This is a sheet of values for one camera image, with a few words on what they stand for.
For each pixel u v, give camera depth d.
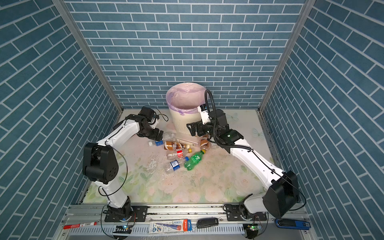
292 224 0.68
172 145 0.94
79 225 0.69
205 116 0.67
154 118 0.81
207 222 0.74
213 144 0.97
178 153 0.90
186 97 1.04
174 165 0.85
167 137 0.96
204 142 0.95
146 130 0.75
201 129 0.67
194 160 0.89
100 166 0.48
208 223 0.69
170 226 0.69
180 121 0.89
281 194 0.40
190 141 0.96
